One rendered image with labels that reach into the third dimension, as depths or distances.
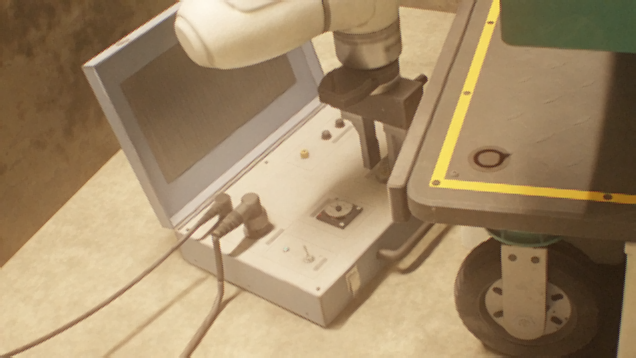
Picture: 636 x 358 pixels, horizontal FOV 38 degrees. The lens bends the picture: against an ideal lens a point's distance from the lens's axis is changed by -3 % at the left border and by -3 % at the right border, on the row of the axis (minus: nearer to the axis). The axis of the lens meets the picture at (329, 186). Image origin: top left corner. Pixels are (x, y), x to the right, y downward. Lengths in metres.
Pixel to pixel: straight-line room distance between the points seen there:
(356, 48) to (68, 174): 0.60
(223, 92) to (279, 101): 0.12
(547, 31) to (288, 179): 0.69
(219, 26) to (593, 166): 0.44
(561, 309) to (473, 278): 0.11
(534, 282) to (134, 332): 0.56
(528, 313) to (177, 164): 0.57
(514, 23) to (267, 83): 0.75
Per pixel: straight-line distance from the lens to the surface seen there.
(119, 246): 1.47
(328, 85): 1.20
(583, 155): 0.96
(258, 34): 1.09
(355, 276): 1.25
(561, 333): 1.14
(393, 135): 1.30
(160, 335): 1.30
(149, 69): 1.35
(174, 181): 1.39
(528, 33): 0.81
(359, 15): 1.16
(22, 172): 1.51
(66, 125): 1.57
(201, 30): 1.09
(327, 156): 1.44
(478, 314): 1.14
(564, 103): 1.04
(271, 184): 1.40
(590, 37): 0.80
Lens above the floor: 0.90
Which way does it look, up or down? 38 degrees down
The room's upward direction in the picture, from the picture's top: 10 degrees counter-clockwise
